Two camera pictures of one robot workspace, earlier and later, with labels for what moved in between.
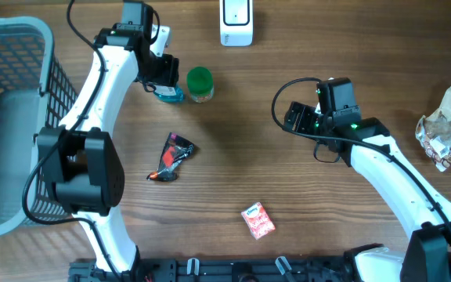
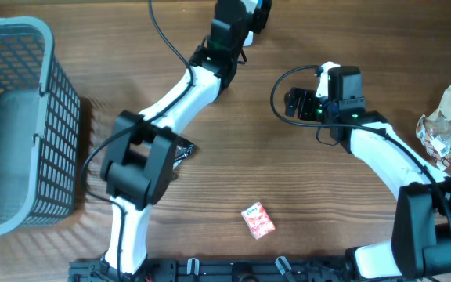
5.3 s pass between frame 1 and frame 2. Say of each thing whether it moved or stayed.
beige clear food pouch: stayed
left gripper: moved
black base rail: stayed
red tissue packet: stayed
